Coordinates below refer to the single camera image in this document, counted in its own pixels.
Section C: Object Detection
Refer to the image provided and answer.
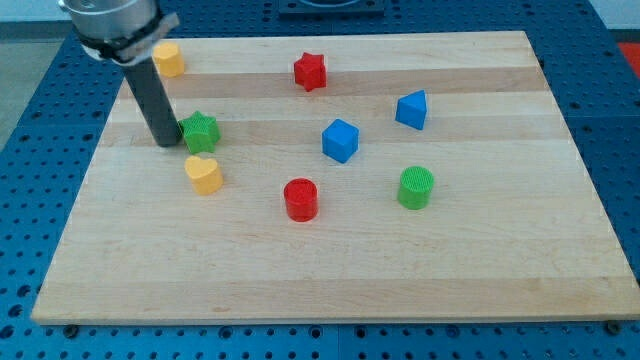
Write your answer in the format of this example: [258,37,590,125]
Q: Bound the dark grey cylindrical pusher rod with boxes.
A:
[122,58,182,147]

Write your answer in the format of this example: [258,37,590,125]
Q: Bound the yellow hexagon block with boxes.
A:
[152,42,185,77]

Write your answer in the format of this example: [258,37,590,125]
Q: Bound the green star block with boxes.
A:
[179,111,221,154]

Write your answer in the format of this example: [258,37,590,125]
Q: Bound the red star block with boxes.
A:
[294,52,327,92]

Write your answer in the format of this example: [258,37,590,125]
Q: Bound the yellow heart block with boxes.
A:
[184,155,224,195]

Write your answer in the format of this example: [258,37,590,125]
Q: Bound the red cylinder block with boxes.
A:
[283,178,319,222]

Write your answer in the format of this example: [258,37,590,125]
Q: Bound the blue cube block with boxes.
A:
[321,119,359,163]

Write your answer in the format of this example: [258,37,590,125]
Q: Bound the light wooden board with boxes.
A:
[32,31,639,326]

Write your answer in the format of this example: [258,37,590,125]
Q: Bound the blue triangle block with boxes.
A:
[395,90,429,130]

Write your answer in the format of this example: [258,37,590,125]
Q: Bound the green cylinder block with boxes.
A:
[397,166,435,210]

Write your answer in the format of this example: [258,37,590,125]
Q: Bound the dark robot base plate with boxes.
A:
[276,0,387,17]

